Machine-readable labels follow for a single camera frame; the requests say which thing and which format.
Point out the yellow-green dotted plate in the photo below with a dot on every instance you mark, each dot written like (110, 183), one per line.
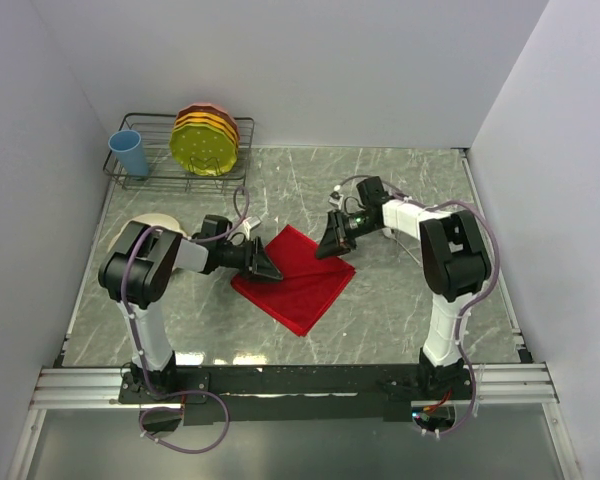
(203, 154)

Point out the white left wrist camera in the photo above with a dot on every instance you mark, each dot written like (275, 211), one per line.
(249, 225)

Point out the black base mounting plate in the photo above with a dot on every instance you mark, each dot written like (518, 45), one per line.
(210, 394)

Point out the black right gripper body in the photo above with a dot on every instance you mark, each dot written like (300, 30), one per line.
(356, 226)

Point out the blue plastic cup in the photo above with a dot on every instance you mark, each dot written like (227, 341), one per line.
(128, 149)

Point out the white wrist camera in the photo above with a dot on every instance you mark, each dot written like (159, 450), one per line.
(249, 225)
(336, 199)

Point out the red cloth napkin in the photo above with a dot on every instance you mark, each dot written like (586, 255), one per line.
(309, 286)

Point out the orange striped plate stack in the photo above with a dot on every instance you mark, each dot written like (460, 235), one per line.
(204, 118)

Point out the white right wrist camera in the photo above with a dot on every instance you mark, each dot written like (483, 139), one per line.
(336, 199)

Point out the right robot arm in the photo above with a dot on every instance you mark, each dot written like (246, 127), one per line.
(459, 269)

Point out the silver spoon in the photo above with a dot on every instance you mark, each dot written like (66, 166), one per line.
(387, 232)

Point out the aluminium frame rail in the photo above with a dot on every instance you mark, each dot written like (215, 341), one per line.
(98, 388)

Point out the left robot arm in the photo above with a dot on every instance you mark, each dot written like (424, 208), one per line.
(136, 273)

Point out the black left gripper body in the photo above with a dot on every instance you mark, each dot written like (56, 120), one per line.
(238, 257)

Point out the black wire dish rack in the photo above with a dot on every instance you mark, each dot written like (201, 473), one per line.
(165, 173)

